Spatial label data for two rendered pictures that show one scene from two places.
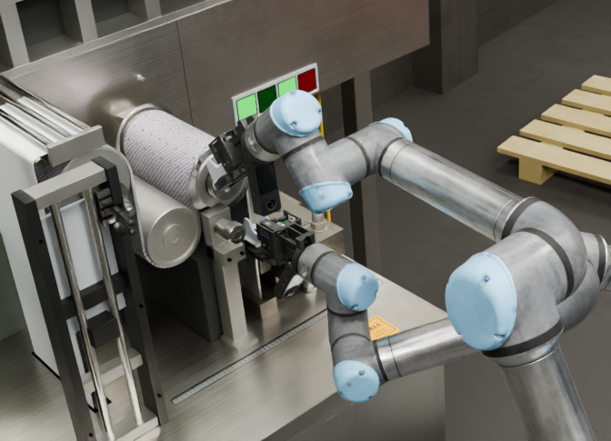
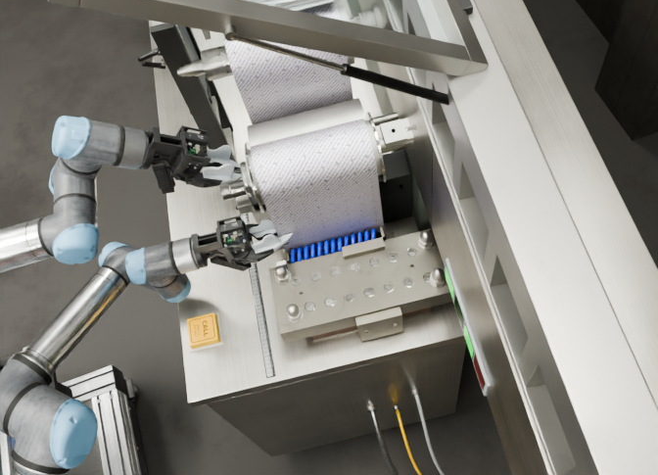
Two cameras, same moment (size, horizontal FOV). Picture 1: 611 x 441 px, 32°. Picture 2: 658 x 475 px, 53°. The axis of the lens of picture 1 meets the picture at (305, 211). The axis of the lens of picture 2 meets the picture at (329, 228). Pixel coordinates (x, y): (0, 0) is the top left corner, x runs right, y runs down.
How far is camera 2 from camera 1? 2.36 m
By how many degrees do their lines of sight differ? 79
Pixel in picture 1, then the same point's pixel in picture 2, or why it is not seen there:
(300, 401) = not seen: hidden behind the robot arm
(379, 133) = (56, 219)
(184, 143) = (282, 143)
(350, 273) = (135, 255)
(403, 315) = (216, 367)
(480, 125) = not seen: outside the picture
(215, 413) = (211, 203)
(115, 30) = (419, 76)
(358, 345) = (121, 261)
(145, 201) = (275, 124)
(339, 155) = (57, 180)
